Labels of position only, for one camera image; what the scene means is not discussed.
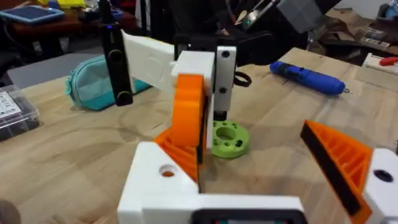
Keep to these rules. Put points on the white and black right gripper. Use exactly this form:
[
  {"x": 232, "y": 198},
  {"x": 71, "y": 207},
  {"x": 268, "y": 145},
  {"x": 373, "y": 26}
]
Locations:
[{"x": 149, "y": 62}]

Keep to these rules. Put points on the white orange left gripper left finger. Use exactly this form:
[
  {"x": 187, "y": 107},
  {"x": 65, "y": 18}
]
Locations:
[{"x": 146, "y": 174}]

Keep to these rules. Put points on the white orange left gripper right finger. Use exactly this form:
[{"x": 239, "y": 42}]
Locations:
[{"x": 348, "y": 168}]

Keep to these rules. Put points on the orange ribbed wedge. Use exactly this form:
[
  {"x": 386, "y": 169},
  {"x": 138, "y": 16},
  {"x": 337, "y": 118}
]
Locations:
[{"x": 183, "y": 160}]

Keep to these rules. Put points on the blue electric screwdriver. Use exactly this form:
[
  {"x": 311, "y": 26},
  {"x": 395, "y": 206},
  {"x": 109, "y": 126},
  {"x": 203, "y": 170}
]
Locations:
[{"x": 308, "y": 78}]

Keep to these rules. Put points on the green disc with holes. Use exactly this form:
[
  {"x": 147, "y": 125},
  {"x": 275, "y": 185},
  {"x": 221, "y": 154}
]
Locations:
[{"x": 231, "y": 146}]

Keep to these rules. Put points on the teal zip bag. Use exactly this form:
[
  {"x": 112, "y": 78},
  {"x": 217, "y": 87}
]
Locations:
[{"x": 90, "y": 84}]

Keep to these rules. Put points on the white box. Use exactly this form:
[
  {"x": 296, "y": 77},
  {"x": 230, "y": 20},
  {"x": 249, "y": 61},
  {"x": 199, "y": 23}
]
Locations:
[{"x": 377, "y": 63}]

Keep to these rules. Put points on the red tool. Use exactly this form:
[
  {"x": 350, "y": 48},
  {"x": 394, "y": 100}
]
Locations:
[{"x": 388, "y": 61}]

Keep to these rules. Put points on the clear box with black parts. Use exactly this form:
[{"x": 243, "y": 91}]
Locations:
[{"x": 15, "y": 115}]

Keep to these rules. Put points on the yellow box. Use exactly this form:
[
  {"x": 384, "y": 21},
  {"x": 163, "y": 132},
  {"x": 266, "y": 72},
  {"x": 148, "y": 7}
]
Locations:
[{"x": 71, "y": 3}]

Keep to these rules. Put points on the blue flat tray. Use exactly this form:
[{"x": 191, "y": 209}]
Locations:
[{"x": 31, "y": 14}]

